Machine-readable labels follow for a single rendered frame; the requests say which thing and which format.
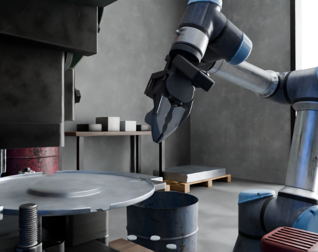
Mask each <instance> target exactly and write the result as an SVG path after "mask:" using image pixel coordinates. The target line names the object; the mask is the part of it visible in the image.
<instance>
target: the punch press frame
mask: <svg viewBox="0 0 318 252"><path fill-rule="evenodd" d="M54 1H62V2H69V3H76V4H83V5H90V6H97V7H106V6H108V5H110V4H111V3H113V2H115V1H117V0H54ZM110 247H111V248H113V249H116V248H114V247H112V246H110ZM116 250H118V249H116ZM118 251H120V250H118ZM120 252H122V251H120Z"/></svg>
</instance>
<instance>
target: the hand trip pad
mask: <svg viewBox="0 0 318 252"><path fill-rule="evenodd" d="M261 249H262V251H263V252H318V233H314V232H309V231H305V230H301V229H296V228H292V227H278V228H276V229H275V230H273V231H271V232H270V233H268V234H266V235H264V236H263V237H262V238H261Z"/></svg>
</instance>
